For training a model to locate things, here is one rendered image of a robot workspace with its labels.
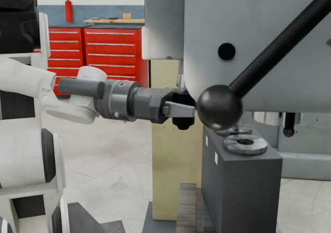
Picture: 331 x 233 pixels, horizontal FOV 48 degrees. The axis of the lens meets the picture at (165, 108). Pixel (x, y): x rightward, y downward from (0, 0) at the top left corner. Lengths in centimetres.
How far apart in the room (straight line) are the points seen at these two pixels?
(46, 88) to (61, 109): 6
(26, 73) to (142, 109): 26
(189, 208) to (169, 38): 65
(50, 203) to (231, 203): 51
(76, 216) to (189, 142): 92
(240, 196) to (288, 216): 193
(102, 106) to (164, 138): 146
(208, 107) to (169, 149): 203
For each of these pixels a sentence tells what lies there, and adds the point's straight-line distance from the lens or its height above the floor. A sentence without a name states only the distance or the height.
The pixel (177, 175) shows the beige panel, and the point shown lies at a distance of 233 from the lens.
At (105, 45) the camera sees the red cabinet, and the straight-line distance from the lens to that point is 504.
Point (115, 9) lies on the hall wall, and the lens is 956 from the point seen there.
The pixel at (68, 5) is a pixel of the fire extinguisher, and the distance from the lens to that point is 972.
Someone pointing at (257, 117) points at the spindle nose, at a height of 129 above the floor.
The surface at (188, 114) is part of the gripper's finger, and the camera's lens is 74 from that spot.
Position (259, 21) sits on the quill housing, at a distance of 26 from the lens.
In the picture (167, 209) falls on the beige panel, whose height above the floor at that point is 11.
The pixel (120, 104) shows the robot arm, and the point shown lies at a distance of 78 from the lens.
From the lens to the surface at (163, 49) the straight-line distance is 34.
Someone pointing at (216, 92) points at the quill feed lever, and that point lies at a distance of 23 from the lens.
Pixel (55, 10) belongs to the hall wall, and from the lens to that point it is 998.
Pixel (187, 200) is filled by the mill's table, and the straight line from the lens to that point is 97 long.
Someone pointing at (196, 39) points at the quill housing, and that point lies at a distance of 27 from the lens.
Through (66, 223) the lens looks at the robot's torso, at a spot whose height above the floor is 70.
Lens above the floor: 140
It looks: 17 degrees down
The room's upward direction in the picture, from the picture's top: straight up
